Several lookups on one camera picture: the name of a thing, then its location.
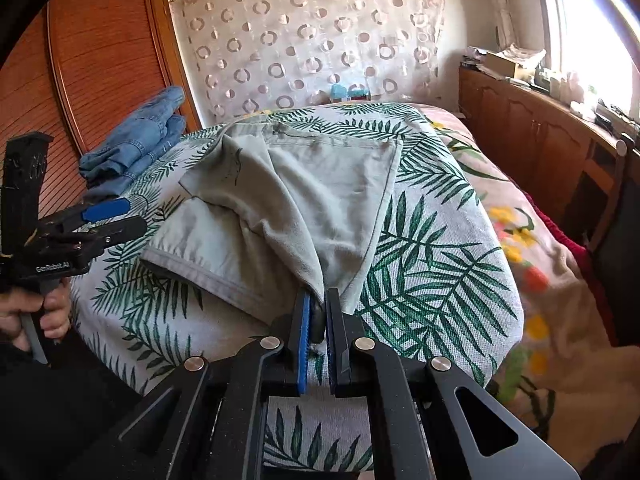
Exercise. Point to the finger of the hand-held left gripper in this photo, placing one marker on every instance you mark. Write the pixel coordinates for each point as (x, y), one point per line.
(122, 230)
(107, 209)

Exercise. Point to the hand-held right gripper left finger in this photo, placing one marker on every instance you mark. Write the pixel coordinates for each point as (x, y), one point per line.
(303, 345)

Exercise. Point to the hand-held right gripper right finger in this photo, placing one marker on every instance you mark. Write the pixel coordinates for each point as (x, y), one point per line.
(332, 350)

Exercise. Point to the grey-green pants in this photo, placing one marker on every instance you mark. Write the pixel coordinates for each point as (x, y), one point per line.
(325, 185)

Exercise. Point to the person's left hand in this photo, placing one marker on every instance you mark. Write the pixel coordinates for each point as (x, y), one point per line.
(52, 310)

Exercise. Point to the folded blue jeans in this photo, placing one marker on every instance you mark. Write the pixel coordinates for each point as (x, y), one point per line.
(135, 135)

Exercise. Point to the leaf print blanket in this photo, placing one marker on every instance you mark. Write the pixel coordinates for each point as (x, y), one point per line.
(440, 270)

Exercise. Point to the wooden wardrobe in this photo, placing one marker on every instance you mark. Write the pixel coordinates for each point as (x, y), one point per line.
(110, 50)

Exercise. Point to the person's dark clothing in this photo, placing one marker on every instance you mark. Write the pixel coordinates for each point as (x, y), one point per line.
(55, 410)

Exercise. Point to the floral blanket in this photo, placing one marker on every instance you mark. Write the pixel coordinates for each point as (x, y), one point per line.
(555, 285)

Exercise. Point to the blue plastic toy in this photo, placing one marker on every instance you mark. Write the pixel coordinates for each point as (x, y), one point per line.
(350, 93)

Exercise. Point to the sheer circle pattern curtain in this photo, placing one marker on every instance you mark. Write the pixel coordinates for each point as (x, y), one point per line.
(310, 40)

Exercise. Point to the red cloth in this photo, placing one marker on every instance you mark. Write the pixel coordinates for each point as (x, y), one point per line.
(585, 265)

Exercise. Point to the wooden cabinet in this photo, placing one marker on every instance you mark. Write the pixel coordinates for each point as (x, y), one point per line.
(540, 125)

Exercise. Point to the cardboard box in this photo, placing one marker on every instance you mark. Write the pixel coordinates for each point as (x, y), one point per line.
(505, 64)

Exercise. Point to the window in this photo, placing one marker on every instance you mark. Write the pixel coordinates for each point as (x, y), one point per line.
(590, 20)

